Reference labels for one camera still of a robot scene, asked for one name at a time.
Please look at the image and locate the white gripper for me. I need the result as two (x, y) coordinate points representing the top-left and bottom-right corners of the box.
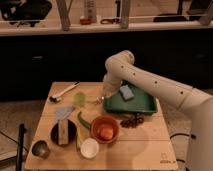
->
(95, 74), (122, 104)

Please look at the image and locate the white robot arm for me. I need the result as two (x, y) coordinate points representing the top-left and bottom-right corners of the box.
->
(103, 50), (213, 171)

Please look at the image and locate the white plastic cup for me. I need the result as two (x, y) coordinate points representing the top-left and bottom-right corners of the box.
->
(80, 138), (99, 159)

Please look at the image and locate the small metal cup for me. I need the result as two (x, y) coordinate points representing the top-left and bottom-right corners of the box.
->
(32, 140), (50, 159)

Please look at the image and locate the green chili pepper toy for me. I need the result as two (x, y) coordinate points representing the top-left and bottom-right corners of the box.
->
(77, 111), (91, 130)

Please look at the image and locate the blue sponge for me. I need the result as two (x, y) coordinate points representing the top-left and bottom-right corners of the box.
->
(119, 85), (134, 100)

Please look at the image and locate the orange bowl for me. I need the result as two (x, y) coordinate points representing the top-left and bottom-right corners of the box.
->
(91, 116), (119, 144)

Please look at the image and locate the orange fruit toy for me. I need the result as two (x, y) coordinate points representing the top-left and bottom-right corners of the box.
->
(100, 128), (113, 140)

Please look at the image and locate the grey blue cloth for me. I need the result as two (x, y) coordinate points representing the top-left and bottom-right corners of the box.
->
(55, 107), (75, 120)

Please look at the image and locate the dark grapes bunch toy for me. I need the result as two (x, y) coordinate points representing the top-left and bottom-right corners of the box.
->
(120, 114), (144, 128)

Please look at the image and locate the green plastic tray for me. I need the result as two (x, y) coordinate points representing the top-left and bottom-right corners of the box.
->
(103, 82), (158, 116)

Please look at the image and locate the red bowl on shelf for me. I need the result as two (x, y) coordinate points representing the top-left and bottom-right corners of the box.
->
(79, 18), (92, 25)

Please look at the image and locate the black pole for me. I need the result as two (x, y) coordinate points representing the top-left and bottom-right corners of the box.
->
(16, 124), (26, 171)

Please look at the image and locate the black bag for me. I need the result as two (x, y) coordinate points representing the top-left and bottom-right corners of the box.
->
(0, 0), (52, 27)

